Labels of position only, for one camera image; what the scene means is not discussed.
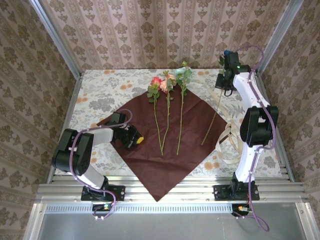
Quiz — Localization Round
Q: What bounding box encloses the grey metal panel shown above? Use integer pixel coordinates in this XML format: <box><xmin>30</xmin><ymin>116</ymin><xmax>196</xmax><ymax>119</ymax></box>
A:
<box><xmin>23</xmin><ymin>202</ymin><xmax>320</xmax><ymax>240</ymax></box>

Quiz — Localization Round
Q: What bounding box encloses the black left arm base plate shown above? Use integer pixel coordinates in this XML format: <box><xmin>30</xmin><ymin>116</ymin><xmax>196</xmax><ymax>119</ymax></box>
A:
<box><xmin>81</xmin><ymin>185</ymin><xmax>126</xmax><ymax>202</ymax></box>

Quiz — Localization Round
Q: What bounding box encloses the small black electronics board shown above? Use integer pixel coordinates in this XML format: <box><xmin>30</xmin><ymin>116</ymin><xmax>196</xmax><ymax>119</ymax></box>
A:
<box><xmin>91</xmin><ymin>202</ymin><xmax>114</xmax><ymax>213</ymax></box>
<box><xmin>231</xmin><ymin>203</ymin><xmax>253</xmax><ymax>217</ymax></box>

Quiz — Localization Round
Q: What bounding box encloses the dark red wrapping paper sheet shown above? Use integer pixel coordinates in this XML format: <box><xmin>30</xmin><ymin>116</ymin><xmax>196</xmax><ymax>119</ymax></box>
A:
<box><xmin>96</xmin><ymin>86</ymin><xmax>230</xmax><ymax>203</ymax></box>

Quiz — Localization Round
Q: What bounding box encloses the red fake rose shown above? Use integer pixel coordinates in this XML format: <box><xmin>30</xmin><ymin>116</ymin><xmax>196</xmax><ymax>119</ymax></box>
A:
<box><xmin>146</xmin><ymin>76</ymin><xmax>165</xmax><ymax>156</ymax></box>

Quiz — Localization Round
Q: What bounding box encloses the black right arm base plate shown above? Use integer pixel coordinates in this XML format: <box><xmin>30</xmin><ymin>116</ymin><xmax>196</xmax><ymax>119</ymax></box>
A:
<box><xmin>213</xmin><ymin>184</ymin><xmax>260</xmax><ymax>202</ymax></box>

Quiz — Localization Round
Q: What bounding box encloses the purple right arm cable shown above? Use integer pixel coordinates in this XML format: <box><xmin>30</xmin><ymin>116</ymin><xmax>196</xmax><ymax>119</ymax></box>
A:
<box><xmin>236</xmin><ymin>44</ymin><xmax>278</xmax><ymax>233</ymax></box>

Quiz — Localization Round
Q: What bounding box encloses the grey slotted cable duct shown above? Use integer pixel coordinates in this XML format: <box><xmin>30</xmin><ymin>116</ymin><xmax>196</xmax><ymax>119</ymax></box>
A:
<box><xmin>44</xmin><ymin>203</ymin><xmax>300</xmax><ymax>214</ymax></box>

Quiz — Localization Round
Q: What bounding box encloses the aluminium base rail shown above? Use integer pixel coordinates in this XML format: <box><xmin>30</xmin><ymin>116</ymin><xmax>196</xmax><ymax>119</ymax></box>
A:
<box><xmin>34</xmin><ymin>175</ymin><xmax>311</xmax><ymax>204</ymax></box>

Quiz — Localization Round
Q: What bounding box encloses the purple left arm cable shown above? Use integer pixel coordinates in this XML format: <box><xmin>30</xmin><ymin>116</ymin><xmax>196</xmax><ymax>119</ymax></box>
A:
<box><xmin>69</xmin><ymin>109</ymin><xmax>133</xmax><ymax>221</ymax></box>

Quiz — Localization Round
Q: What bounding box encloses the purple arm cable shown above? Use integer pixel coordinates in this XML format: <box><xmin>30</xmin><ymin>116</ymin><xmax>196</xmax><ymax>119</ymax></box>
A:
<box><xmin>69</xmin><ymin>109</ymin><xmax>133</xmax><ymax>221</ymax></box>
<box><xmin>236</xmin><ymin>44</ymin><xmax>278</xmax><ymax>233</ymax></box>

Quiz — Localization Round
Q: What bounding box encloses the floral patterned table mat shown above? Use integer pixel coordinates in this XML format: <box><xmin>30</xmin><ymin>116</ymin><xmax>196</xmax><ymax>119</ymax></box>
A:
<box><xmin>55</xmin><ymin>68</ymin><xmax>283</xmax><ymax>177</ymax></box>

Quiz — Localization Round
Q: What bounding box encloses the aluminium table side rail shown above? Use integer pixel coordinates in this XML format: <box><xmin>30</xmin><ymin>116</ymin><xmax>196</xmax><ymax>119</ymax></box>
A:
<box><xmin>252</xmin><ymin>69</ymin><xmax>296</xmax><ymax>183</ymax></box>
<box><xmin>46</xmin><ymin>72</ymin><xmax>85</xmax><ymax>185</ymax></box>

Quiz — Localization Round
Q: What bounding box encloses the aluminium frame post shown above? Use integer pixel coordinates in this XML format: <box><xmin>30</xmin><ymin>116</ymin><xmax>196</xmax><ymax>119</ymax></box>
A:
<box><xmin>254</xmin><ymin>0</ymin><xmax>305</xmax><ymax>75</ymax></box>
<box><xmin>27</xmin><ymin>0</ymin><xmax>85</xmax><ymax>79</ymax></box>

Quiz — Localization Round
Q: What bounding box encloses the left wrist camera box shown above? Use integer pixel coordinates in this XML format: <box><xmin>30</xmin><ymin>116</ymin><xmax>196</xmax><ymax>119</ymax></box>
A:
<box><xmin>104</xmin><ymin>111</ymin><xmax>128</xmax><ymax>127</ymax></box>

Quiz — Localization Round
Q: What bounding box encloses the beige ribbon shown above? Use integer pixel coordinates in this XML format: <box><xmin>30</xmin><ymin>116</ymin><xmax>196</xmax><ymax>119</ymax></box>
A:
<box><xmin>205</xmin><ymin>83</ymin><xmax>248</xmax><ymax>165</ymax></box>

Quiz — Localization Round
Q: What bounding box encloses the peach fake rose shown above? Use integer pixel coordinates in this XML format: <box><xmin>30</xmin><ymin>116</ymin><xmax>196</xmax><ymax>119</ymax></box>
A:
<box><xmin>159</xmin><ymin>70</ymin><xmax>178</xmax><ymax>151</ymax></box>

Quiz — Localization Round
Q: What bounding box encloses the blue fake flower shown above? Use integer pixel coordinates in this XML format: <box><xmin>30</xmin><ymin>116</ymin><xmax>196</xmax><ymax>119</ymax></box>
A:
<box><xmin>201</xmin><ymin>49</ymin><xmax>232</xmax><ymax>146</ymax></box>

